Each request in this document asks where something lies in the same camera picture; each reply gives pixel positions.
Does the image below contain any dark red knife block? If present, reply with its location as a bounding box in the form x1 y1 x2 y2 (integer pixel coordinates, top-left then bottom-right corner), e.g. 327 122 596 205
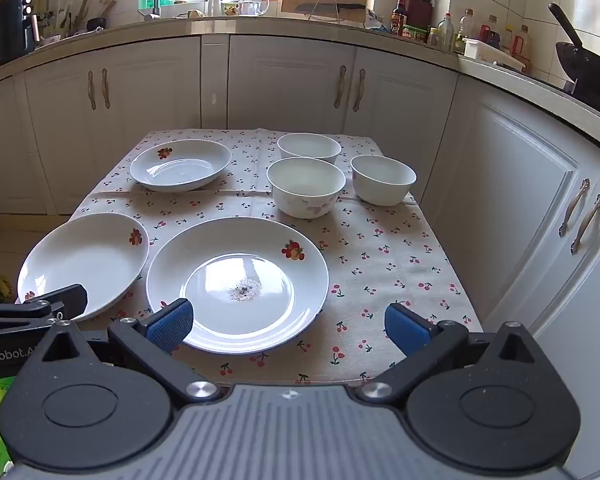
403 0 437 31

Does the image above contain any yellow plastic bag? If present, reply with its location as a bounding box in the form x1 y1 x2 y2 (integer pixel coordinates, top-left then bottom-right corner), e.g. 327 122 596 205
0 270 20 306

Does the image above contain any white plastic tray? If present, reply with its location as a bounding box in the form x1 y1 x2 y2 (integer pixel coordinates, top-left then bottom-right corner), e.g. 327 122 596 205
462 38 527 72

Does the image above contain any black air fryer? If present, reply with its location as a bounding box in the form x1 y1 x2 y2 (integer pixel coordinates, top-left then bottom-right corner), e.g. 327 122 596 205
0 0 37 68

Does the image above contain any clear glass bottle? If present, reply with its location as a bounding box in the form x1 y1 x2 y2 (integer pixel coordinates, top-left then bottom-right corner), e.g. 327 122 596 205
437 12 455 54

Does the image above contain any large white fruit-print plate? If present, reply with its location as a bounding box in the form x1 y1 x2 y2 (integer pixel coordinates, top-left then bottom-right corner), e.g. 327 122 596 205
146 216 330 356

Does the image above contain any white bowl pink floral print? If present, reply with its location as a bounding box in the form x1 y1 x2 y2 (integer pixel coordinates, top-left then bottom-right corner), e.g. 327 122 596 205
266 157 347 220

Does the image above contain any oil bottle red handle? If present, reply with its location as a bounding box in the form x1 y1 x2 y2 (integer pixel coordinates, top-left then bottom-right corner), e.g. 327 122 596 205
512 25 533 72

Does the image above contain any cherry-print tablecloth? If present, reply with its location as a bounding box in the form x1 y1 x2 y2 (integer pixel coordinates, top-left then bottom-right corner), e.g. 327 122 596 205
69 128 484 387

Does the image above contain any cleaver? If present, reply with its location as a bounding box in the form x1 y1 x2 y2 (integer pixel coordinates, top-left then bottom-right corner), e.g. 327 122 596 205
295 2 367 14

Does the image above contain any plain white bowl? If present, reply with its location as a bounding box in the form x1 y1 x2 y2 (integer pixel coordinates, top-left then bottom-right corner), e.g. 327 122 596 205
350 154 418 207
277 132 342 166

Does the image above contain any black wok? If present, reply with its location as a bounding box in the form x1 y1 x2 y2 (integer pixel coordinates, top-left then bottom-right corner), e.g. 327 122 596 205
547 2 600 113

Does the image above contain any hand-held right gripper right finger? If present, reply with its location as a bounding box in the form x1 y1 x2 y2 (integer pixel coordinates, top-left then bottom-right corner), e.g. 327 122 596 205
356 303 561 403

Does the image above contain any utensil holder with utensils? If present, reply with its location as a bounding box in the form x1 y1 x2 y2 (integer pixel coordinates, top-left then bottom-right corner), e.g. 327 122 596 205
50 0 118 36

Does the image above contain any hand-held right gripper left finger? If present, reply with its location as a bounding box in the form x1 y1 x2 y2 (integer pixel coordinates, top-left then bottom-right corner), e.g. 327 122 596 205
20 298 221 407

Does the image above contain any dark sauce bottle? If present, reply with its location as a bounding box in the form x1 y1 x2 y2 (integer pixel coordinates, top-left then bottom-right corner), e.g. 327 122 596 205
390 0 409 36

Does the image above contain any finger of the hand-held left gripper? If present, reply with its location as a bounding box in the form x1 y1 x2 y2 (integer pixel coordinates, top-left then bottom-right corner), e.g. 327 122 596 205
0 284 88 337

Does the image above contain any deep white fruit-print plate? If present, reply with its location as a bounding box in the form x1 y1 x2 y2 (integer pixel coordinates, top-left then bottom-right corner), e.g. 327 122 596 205
17 212 151 323
129 139 233 193

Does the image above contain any clear plastic bottle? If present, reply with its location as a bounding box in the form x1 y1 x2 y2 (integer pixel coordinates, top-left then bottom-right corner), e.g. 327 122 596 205
455 8 476 55

